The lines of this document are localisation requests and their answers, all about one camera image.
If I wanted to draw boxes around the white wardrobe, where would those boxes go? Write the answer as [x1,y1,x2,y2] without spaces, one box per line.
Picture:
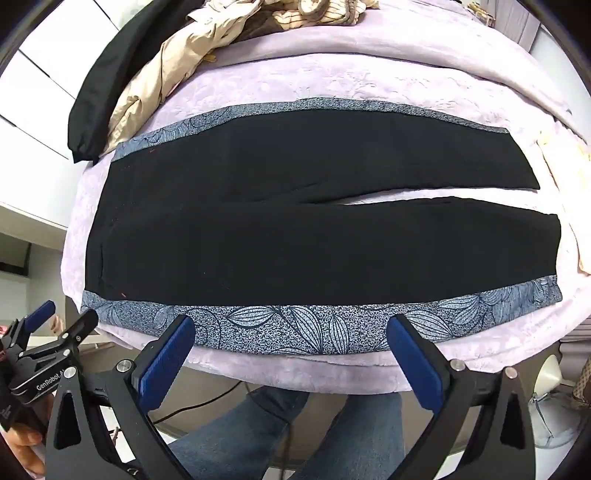
[0,0,122,232]

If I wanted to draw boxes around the cream striped garment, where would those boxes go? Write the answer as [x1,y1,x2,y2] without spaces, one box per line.
[263,0,383,43]

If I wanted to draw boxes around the dark brown garment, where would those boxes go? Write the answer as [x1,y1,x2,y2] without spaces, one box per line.
[233,7,289,44]

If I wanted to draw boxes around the black cable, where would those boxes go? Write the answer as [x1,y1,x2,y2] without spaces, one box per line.
[151,382,260,426]

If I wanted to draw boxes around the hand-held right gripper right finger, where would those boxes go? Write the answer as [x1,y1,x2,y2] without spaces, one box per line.
[387,315,537,480]

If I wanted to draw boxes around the person's leg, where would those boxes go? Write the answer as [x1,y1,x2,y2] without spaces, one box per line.
[299,392,406,480]
[167,387,311,480]

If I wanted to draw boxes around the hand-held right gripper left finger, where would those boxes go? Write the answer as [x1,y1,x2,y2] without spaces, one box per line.
[44,314,197,480]

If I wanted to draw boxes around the person's left leg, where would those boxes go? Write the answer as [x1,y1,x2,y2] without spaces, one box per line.
[167,387,311,480]

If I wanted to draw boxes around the person's right leg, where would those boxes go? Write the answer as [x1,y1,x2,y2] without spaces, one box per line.
[299,392,406,480]

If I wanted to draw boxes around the beige jacket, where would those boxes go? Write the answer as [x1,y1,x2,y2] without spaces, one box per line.
[99,0,262,158]

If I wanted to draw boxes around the person's left hand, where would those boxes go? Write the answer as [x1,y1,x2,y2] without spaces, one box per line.
[7,425,48,475]

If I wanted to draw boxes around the black trousers with patterned panel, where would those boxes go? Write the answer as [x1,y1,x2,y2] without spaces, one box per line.
[79,96,565,356]

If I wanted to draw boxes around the white shelf unit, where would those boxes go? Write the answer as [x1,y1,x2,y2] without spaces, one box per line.
[0,203,71,324]

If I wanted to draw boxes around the cream cloth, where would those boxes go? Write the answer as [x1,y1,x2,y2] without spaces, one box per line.
[538,124,591,274]

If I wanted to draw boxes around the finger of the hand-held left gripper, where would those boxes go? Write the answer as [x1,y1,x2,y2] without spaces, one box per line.
[21,310,99,366]
[4,300,57,352]

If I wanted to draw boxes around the lavender blanket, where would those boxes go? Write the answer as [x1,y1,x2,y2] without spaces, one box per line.
[64,0,591,398]

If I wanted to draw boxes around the white lamp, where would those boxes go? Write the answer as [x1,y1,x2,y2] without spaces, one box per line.
[531,353,563,398]

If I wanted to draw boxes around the black jacket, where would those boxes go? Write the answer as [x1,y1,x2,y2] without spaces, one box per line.
[67,0,205,165]

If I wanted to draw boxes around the light blue bag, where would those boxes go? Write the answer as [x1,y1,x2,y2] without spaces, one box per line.
[527,391,583,449]

